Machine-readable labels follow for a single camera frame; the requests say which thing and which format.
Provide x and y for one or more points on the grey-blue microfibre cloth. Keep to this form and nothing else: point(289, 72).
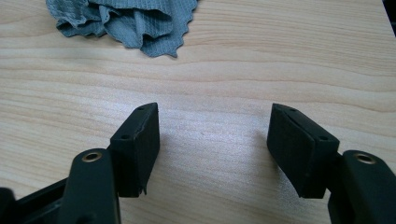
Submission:
point(140, 25)

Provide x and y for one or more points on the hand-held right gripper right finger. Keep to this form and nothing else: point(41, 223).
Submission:
point(302, 155)

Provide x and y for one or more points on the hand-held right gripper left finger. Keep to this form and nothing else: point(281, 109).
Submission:
point(134, 161)

